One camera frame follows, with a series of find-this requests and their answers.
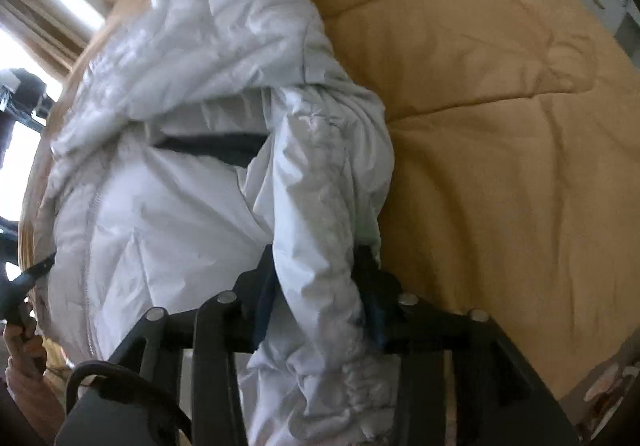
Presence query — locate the white quilted puffer jacket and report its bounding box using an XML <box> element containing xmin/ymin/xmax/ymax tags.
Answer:
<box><xmin>36</xmin><ymin>0</ymin><xmax>397</xmax><ymax>445</ymax></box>

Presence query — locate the person's left hand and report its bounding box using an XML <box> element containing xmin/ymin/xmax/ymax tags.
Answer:
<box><xmin>3</xmin><ymin>316</ymin><xmax>65</xmax><ymax>445</ymax></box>

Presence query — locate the mustard brown bed comforter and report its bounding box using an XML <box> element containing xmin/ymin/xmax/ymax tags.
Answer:
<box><xmin>21</xmin><ymin>0</ymin><xmax>639</xmax><ymax>396</ymax></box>

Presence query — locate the beige window curtain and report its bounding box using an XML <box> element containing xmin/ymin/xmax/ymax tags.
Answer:
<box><xmin>1</xmin><ymin>0</ymin><xmax>89</xmax><ymax>81</ymax></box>

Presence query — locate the black cable loop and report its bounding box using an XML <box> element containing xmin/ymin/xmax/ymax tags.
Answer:
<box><xmin>64</xmin><ymin>359</ymin><xmax>194</xmax><ymax>446</ymax></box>

